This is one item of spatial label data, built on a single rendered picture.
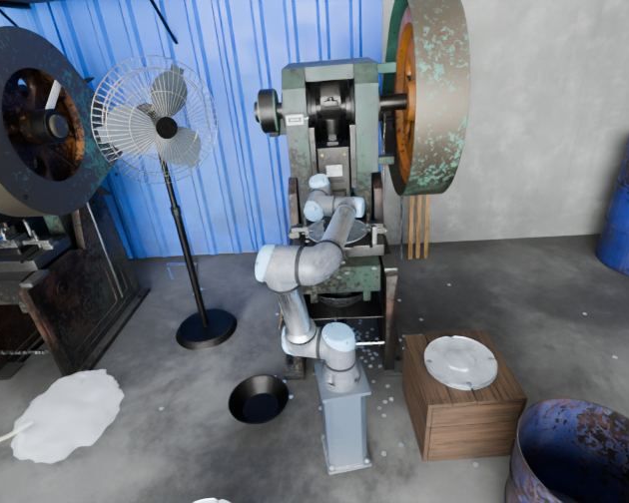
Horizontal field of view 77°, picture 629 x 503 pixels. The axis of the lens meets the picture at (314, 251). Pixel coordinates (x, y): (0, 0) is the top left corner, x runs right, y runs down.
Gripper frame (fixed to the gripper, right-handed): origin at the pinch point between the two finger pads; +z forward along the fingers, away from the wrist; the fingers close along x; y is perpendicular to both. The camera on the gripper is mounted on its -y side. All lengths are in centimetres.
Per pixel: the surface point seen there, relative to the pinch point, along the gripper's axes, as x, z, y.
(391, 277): 7.2, 22.0, 20.1
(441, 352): -5, 43, 50
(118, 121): -28, -68, -83
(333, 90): 35, -53, -12
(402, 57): 81, -46, -9
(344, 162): 26.0, -23.6, -8.3
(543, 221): 185, 132, 27
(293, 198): 21, 5, -52
